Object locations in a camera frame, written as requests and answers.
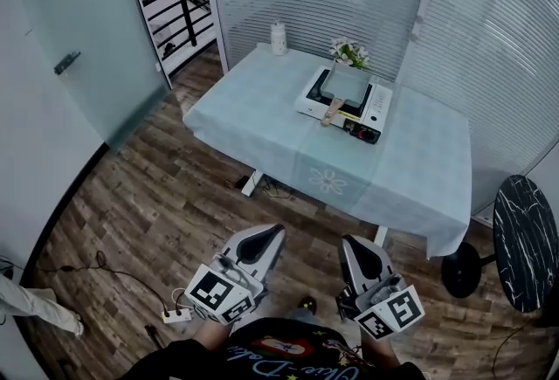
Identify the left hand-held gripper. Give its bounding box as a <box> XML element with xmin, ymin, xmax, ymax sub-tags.
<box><xmin>184</xmin><ymin>224</ymin><xmax>286</xmax><ymax>326</ymax></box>

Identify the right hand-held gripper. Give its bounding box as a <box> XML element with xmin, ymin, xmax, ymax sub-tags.
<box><xmin>335</xmin><ymin>235</ymin><xmax>427</xmax><ymax>342</ymax></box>

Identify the white induction cooker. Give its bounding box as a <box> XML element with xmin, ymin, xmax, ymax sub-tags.
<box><xmin>293</xmin><ymin>66</ymin><xmax>393</xmax><ymax>146</ymax></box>

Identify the rectangular pan with wooden handle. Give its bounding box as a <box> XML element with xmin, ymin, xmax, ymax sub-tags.
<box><xmin>320</xmin><ymin>59</ymin><xmax>371</xmax><ymax>128</ymax></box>

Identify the person's left forearm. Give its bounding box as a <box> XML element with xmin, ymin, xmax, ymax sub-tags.
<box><xmin>191</xmin><ymin>319</ymin><xmax>237</xmax><ymax>353</ymax></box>

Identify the person's right forearm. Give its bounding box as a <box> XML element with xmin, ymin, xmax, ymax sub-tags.
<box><xmin>360</xmin><ymin>336</ymin><xmax>401</xmax><ymax>370</ymax></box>

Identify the person's black printed shirt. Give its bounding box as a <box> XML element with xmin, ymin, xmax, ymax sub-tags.
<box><xmin>104</xmin><ymin>316</ymin><xmax>438</xmax><ymax>380</ymax></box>

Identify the dark metal rod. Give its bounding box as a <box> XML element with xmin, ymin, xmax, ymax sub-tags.
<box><xmin>143</xmin><ymin>324</ymin><xmax>162</xmax><ymax>349</ymax></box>

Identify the light blue tablecloth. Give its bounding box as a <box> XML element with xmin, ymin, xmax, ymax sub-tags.
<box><xmin>182</xmin><ymin>42</ymin><xmax>473</xmax><ymax>259</ymax></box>

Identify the black marble round side table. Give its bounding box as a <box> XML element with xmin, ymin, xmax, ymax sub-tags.
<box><xmin>440</xmin><ymin>174</ymin><xmax>559</xmax><ymax>314</ymax></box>

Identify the white dotted bottle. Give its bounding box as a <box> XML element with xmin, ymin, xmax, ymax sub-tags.
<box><xmin>270</xmin><ymin>19</ymin><xmax>288</xmax><ymax>57</ymax></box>

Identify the pink flower bouquet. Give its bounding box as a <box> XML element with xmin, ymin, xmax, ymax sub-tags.
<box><xmin>328</xmin><ymin>36</ymin><xmax>371</xmax><ymax>70</ymax></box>

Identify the black metal railing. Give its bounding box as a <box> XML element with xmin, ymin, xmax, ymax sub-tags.
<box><xmin>141</xmin><ymin>0</ymin><xmax>217</xmax><ymax>60</ymax></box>

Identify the frosted glass door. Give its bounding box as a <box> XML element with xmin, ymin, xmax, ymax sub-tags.
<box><xmin>8</xmin><ymin>0</ymin><xmax>171</xmax><ymax>155</ymax></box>

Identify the white table frame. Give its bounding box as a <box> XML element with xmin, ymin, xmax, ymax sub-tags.
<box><xmin>241</xmin><ymin>170</ymin><xmax>390</xmax><ymax>249</ymax></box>

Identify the white adapter with cable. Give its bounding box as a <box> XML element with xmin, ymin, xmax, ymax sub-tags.
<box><xmin>160</xmin><ymin>288</ymin><xmax>196</xmax><ymax>325</ymax></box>

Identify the black floor cable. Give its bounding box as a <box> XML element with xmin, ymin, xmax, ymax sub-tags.
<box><xmin>38</xmin><ymin>250</ymin><xmax>171</xmax><ymax>318</ymax></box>

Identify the metal door handle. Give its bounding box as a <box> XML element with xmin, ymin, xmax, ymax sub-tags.
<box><xmin>53</xmin><ymin>50</ymin><xmax>82</xmax><ymax>76</ymax></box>

